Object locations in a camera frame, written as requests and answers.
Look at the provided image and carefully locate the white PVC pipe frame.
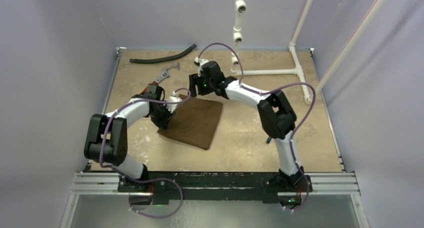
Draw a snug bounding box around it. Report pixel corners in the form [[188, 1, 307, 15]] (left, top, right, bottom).
[[229, 0, 397, 105]]

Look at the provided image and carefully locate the aluminium frame rail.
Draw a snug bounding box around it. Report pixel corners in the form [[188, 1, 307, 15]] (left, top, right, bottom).
[[70, 47, 370, 228]]

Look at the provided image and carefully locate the brown cloth napkin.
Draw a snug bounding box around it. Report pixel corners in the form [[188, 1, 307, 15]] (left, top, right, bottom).
[[157, 97, 223, 151]]

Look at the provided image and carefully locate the black rubber hose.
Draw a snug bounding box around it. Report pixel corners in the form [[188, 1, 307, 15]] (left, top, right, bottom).
[[129, 43, 198, 65]]

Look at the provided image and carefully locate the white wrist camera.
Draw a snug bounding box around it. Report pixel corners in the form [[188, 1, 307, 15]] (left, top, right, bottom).
[[166, 91, 184, 113], [194, 57, 209, 77]]

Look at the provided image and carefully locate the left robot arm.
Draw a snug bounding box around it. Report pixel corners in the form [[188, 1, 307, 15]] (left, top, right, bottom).
[[83, 84, 182, 193]]

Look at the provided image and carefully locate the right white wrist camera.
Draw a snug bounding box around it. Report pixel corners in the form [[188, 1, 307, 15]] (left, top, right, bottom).
[[194, 57, 209, 77]]

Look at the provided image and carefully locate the red handled adjustable wrench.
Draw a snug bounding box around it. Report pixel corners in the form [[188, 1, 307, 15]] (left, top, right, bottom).
[[151, 62, 180, 85]]

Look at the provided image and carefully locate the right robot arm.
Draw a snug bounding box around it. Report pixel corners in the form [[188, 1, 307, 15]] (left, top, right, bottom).
[[189, 58, 303, 192]]

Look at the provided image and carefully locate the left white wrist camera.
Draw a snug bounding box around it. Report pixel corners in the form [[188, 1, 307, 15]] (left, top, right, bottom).
[[166, 91, 184, 113]]

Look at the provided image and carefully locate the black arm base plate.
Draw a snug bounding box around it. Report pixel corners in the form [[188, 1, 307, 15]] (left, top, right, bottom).
[[117, 170, 314, 206]]

